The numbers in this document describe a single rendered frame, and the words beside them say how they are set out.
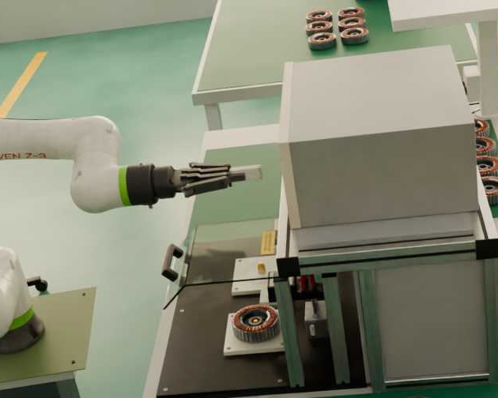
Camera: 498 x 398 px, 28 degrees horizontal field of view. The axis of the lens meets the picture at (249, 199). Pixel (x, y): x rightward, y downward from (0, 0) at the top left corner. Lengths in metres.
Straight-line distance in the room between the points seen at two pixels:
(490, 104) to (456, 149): 1.31
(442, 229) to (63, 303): 1.11
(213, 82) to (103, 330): 1.05
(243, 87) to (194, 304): 1.44
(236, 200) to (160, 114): 2.66
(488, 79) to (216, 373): 1.46
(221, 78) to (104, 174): 1.74
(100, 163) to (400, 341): 0.76
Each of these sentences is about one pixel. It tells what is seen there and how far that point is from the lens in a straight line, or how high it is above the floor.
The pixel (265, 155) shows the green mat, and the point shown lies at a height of 0.75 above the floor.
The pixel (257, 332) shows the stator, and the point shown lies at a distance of 2.31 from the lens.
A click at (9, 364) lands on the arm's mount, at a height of 0.75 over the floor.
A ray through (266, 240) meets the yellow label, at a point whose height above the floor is 1.07.
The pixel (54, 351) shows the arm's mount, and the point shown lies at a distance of 2.53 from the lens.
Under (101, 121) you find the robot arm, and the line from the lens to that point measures 2.29.
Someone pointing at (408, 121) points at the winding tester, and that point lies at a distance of 2.02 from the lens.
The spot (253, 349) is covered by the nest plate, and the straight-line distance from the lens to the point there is 2.32.
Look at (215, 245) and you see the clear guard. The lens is 2.17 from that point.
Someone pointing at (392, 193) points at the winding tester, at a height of 1.18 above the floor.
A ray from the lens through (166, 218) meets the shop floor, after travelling 4.53.
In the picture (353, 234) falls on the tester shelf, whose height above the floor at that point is 1.11.
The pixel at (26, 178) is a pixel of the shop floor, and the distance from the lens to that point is 5.23.
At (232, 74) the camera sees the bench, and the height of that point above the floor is 0.75.
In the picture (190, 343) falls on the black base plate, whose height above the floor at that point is 0.77.
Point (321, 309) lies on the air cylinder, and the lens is 2.34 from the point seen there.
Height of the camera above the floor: 2.19
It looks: 29 degrees down
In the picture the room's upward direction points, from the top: 10 degrees counter-clockwise
